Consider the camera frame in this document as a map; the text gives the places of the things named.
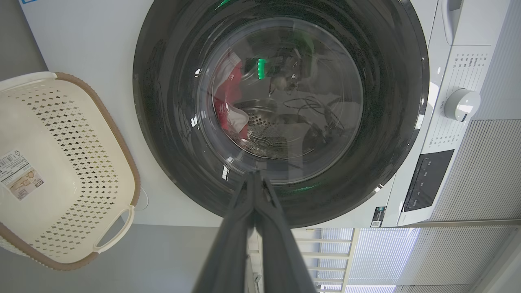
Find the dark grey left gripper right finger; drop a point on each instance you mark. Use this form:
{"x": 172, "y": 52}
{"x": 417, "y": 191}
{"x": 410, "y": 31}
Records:
{"x": 281, "y": 260}

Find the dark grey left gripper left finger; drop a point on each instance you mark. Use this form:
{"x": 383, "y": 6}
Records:
{"x": 232, "y": 252}

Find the round dark glass washer door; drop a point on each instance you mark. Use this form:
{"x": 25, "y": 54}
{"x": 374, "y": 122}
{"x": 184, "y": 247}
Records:
{"x": 171, "y": 122}

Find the red and white garment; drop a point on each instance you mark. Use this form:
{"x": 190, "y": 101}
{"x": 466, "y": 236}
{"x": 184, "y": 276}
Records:
{"x": 228, "y": 87}

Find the stainless steel washing machine drum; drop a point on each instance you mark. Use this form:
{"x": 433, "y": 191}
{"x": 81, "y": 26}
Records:
{"x": 268, "y": 130}

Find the cream perforated laundry basket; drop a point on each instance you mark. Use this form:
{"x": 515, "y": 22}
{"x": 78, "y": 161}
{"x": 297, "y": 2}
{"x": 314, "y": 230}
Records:
{"x": 61, "y": 162}

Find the printed paper label sticker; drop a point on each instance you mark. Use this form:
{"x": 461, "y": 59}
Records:
{"x": 20, "y": 175}

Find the white front-load washing machine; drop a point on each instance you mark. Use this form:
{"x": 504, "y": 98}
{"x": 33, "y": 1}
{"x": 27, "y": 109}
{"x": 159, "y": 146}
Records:
{"x": 93, "y": 40}

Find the white metal railing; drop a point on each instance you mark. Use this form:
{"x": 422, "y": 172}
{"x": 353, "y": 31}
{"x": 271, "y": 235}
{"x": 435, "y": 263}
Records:
{"x": 351, "y": 260}

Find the small QR code sticker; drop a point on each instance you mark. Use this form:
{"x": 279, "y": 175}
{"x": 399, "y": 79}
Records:
{"x": 378, "y": 217}

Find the black control display panel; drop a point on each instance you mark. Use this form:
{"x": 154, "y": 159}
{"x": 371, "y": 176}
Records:
{"x": 429, "y": 179}

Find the white program dial knob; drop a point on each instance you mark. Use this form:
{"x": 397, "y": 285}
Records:
{"x": 462, "y": 105}

